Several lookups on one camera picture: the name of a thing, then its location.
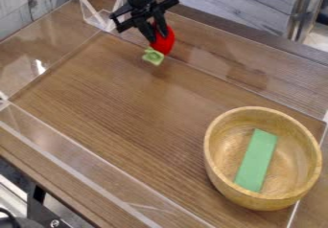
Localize green rectangular block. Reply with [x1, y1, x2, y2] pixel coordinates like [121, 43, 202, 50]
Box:
[234, 129, 279, 193]

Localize metal stand in background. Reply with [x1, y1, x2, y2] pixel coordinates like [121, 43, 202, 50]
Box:
[285, 0, 323, 43]

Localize black table leg clamp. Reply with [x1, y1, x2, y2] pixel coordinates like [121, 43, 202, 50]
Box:
[0, 186, 74, 228]

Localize clear acrylic tray wall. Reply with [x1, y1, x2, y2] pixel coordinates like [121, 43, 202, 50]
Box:
[0, 92, 214, 228]

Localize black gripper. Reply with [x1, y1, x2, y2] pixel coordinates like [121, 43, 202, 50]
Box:
[109, 0, 180, 42]

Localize red plush strawberry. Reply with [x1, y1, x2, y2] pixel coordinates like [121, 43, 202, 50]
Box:
[142, 23, 176, 66]

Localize wooden bowl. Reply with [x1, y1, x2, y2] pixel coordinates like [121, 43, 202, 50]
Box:
[204, 106, 323, 211]

